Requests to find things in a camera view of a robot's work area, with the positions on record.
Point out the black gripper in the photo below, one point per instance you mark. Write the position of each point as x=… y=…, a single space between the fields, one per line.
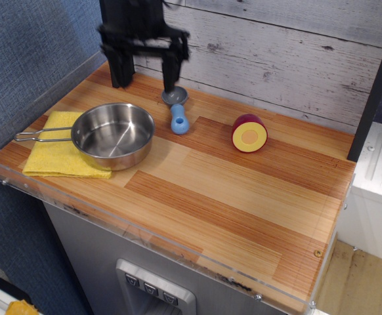
x=149 y=34

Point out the blue and grey toy spoon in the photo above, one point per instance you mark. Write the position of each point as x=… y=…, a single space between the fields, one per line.
x=175 y=100

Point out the stainless steel pot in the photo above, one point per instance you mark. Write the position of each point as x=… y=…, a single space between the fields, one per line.
x=114 y=136

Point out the yellow object bottom left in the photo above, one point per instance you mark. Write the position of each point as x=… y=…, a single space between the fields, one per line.
x=21 y=308

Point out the red and yellow toy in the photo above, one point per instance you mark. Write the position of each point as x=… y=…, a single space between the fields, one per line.
x=249 y=133

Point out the yellow cloth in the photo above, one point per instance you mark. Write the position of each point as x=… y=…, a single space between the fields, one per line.
x=60 y=159

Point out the grey cabinet with dispenser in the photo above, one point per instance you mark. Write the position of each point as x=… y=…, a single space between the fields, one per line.
x=122 y=275

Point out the white appliance at right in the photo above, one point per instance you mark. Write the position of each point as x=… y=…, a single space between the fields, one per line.
x=360 y=222

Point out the black left frame post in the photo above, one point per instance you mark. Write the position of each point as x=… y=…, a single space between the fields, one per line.
x=112 y=30

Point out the black frame post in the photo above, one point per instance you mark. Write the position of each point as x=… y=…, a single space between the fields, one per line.
x=367 y=117
x=112 y=30

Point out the black right frame post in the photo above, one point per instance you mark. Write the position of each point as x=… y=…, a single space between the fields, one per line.
x=367 y=117

